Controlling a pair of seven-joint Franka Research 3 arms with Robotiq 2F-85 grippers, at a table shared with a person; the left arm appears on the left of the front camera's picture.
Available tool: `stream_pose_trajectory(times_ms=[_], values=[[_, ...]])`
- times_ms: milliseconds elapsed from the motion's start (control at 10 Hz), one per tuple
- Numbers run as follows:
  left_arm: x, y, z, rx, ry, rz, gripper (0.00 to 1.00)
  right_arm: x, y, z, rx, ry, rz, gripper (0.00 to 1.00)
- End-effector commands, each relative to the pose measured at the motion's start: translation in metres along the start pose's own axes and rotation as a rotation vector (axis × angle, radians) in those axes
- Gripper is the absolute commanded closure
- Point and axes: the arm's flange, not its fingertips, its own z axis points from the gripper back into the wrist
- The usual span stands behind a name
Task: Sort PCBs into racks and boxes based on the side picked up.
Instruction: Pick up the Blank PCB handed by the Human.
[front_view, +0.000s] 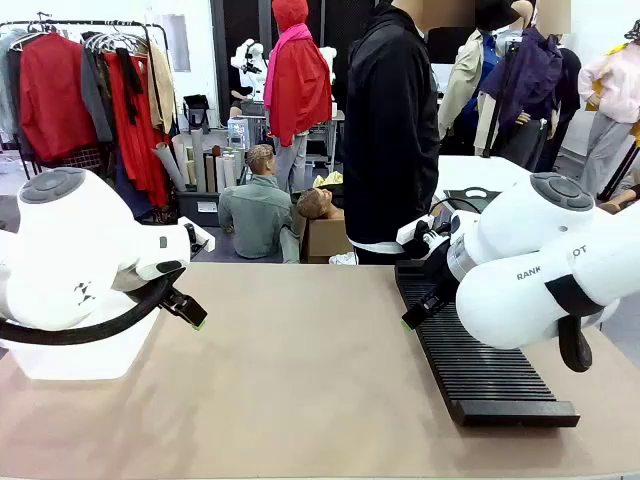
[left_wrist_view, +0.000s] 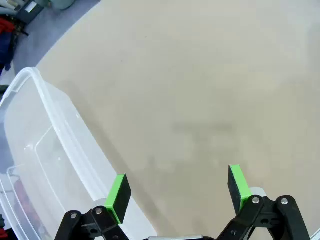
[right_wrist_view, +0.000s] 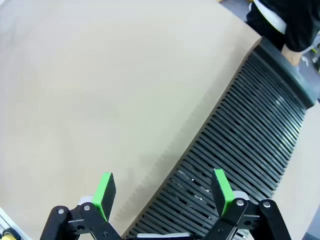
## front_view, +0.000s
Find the white shoe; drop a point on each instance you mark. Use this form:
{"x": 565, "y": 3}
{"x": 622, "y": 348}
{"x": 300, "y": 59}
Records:
{"x": 344, "y": 259}

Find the mannequin in beige coat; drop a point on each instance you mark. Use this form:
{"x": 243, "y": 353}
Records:
{"x": 465, "y": 85}

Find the pale grey hanging garment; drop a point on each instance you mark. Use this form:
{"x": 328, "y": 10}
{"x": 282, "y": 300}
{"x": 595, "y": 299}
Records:
{"x": 7, "y": 90}

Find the leaning grey paper roll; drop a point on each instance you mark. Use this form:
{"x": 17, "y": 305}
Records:
{"x": 170, "y": 167}

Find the black hanging scarf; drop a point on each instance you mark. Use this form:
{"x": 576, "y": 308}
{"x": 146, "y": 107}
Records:
{"x": 131, "y": 85}

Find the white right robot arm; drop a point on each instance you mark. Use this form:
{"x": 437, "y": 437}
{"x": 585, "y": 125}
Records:
{"x": 525, "y": 250}

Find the beige hanging garment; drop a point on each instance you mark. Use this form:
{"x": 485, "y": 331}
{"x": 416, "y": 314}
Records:
{"x": 162, "y": 90}

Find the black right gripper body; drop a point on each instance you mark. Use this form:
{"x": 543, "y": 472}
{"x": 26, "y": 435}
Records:
{"x": 442, "y": 280}

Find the brown cardboard box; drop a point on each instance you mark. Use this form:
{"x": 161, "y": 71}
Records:
{"x": 325, "y": 240}

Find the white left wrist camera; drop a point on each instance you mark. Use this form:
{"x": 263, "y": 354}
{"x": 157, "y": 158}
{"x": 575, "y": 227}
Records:
{"x": 205, "y": 240}

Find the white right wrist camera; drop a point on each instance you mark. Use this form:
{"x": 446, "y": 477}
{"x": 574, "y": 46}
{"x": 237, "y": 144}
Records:
{"x": 412, "y": 230}

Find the black metal clothes rack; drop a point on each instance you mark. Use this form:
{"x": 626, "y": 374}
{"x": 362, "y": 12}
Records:
{"x": 75, "y": 22}

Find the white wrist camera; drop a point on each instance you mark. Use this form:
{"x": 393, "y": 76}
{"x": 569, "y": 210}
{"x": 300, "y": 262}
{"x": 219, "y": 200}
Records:
{"x": 205, "y": 240}
{"x": 412, "y": 230}

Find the tall grey paper roll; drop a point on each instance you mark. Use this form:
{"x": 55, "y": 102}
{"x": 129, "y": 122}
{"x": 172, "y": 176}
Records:
{"x": 198, "y": 160}

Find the yellow cloth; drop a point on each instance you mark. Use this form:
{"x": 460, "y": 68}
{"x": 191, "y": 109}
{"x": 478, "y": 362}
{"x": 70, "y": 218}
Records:
{"x": 330, "y": 179}

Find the person in black jacket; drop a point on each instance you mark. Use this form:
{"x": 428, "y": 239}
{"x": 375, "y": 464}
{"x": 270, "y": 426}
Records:
{"x": 390, "y": 125}

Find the black chair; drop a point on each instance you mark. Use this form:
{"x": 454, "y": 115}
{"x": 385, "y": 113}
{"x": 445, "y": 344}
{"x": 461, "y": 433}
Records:
{"x": 196, "y": 112}

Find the mannequin in purple jacket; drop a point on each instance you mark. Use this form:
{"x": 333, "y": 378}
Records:
{"x": 530, "y": 85}

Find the seated mannequin grey-green jacket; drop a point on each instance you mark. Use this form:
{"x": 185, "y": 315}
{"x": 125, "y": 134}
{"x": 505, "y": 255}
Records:
{"x": 255, "y": 215}

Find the cream paper roll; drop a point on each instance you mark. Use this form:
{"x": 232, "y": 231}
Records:
{"x": 181, "y": 160}

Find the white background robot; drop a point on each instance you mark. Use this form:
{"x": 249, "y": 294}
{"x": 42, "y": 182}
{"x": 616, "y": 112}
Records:
{"x": 249, "y": 65}

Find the black slotted PCB rack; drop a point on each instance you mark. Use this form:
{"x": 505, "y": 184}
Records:
{"x": 490, "y": 380}

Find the mannequin head brown hair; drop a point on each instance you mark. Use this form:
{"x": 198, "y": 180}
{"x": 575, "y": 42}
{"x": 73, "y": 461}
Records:
{"x": 317, "y": 202}

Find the clear plastic box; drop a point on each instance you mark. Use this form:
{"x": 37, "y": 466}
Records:
{"x": 90, "y": 360}

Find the red hanging dress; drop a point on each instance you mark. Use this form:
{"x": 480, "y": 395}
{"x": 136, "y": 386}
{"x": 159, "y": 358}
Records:
{"x": 140, "y": 150}

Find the black storage bin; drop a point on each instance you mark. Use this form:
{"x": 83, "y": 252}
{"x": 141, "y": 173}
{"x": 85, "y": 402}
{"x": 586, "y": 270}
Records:
{"x": 192, "y": 210}

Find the mannequin in red jacket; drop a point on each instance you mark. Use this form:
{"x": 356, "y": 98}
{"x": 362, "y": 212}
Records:
{"x": 297, "y": 85}

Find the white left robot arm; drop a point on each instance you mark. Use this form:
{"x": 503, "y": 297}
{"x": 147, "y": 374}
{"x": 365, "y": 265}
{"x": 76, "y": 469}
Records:
{"x": 75, "y": 240}

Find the red hanging jacket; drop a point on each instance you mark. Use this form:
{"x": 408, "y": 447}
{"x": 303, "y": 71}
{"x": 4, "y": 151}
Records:
{"x": 50, "y": 90}

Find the white side table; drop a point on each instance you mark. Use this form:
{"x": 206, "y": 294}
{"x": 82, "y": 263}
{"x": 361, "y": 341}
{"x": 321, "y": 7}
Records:
{"x": 470, "y": 170}

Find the mannequin in pink top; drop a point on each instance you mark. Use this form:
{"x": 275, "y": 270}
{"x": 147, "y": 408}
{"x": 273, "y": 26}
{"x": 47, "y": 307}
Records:
{"x": 610, "y": 100}

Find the black flat bag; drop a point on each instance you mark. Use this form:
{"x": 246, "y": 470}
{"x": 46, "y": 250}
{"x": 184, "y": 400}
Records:
{"x": 465, "y": 200}

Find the black tripod pole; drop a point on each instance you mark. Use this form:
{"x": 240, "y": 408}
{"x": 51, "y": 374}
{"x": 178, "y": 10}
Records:
{"x": 500, "y": 100}

